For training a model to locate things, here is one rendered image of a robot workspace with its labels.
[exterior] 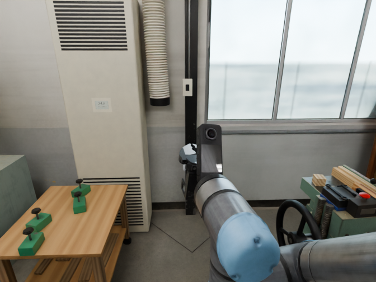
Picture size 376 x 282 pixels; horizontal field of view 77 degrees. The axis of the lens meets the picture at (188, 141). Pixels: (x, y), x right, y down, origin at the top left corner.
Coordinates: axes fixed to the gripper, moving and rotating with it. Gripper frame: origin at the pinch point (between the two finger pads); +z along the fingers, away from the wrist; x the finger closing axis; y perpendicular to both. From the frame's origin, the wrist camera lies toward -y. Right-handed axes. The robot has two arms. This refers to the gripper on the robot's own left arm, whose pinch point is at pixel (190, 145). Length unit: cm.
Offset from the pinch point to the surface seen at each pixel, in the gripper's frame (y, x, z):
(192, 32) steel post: -41, 27, 126
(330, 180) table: 24, 77, 25
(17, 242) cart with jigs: 80, -69, 60
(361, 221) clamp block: 22, 58, -6
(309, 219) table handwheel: 23.7, 43.4, -1.1
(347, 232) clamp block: 26, 55, -6
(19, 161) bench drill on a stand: 67, -94, 132
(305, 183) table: 26, 65, 27
